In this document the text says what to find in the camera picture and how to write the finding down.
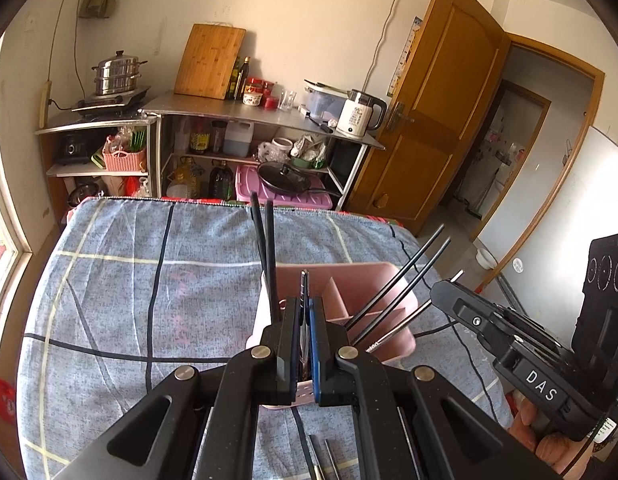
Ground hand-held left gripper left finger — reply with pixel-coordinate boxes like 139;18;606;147
54;297;302;480

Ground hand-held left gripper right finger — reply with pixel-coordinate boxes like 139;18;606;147
310;297;557;480

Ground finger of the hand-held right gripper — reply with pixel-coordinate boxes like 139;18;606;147
491;304;572;356
431;280;520;358

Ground pink utensil basket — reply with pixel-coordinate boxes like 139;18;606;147
245;260;420;411

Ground person's right hand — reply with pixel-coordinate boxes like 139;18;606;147
509;395;590;476

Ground white refrigerator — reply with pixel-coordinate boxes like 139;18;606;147
476;125;618;321

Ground black lidded frying pan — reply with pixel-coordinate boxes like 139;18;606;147
257;161;342;198

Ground blue checked tablecloth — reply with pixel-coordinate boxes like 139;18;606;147
16;195;514;480

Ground dark cooking oil bottle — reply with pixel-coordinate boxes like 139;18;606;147
209;161;234;201

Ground brown wooden door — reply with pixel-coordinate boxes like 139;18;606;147
345;0;512;222

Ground yellow cooking oil bottle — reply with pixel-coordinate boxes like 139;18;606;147
166;156;206;199

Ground white plastic jug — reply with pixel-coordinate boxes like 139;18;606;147
222;121;254;157

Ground white electric kettle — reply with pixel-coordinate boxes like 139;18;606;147
336;89;388;139

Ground dark sauce bottle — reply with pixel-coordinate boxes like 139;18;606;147
189;119;212;156

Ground steel counter table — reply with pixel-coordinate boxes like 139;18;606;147
138;91;386;212

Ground clear plastic container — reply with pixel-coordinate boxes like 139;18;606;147
304;79;350;118

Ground small pink woven basket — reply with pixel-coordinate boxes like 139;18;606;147
102;147;148;172

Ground red lidded jar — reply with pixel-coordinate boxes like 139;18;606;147
243;77;264;107

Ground red plastic bag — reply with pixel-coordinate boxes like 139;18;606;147
0;377;18;423

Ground black kitchen appliance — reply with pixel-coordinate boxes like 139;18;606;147
55;131;93;167

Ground wooden cutting board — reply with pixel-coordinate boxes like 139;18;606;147
174;23;247;101

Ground small steel shelf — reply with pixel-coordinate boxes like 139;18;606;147
34;111;160;208

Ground black induction cooker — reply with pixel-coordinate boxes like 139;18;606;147
71;85;152;113

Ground steel steamer pot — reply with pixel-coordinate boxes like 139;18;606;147
91;50;148;97

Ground black handled knife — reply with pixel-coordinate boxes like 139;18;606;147
299;105;336;134

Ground narrow wall calendar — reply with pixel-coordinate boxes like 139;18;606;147
387;16;421;97

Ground brown wooden door frame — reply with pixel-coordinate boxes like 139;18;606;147
439;31;607;241

